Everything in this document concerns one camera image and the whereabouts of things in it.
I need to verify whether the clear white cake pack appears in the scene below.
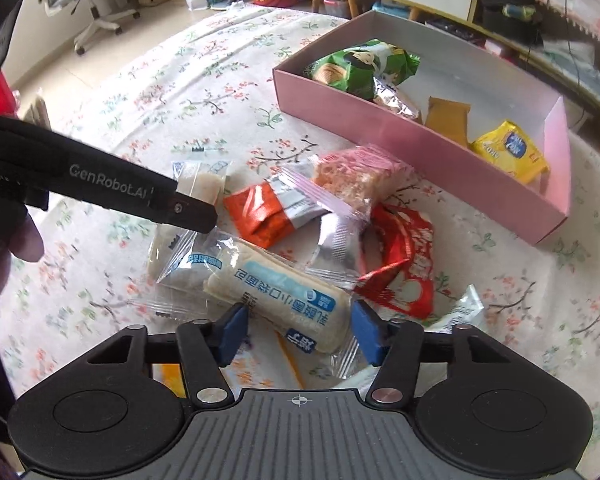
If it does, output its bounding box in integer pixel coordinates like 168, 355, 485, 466
147, 159, 230, 282

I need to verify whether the white blue bread pack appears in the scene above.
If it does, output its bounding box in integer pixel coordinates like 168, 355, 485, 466
148, 226, 358, 379

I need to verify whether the red white snack pack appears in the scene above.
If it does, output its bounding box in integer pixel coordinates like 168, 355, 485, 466
354, 204, 434, 320

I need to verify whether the pink rice crisp pack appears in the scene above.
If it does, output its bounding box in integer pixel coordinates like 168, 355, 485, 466
278, 144, 415, 220

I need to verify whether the yellow cracker snack pack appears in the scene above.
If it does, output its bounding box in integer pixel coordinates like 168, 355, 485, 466
469, 120, 550, 184

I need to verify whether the left hand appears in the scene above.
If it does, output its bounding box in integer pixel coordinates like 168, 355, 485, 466
0, 214, 44, 296

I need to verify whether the white long snack pack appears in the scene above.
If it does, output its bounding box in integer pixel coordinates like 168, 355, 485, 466
425, 285, 486, 334

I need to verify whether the orange silver snack pack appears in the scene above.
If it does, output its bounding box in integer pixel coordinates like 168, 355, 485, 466
223, 176, 327, 248

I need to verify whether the green cracker snack pack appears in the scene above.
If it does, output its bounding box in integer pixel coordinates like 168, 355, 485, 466
302, 39, 420, 101

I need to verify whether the pink cardboard box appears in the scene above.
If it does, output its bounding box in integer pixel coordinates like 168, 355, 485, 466
273, 11, 571, 245

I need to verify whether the brown biscuit clear pack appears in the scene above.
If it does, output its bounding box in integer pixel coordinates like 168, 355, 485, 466
373, 78, 422, 124

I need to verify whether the yellow wafer snack pack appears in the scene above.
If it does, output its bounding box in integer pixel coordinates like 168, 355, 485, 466
425, 96, 471, 148

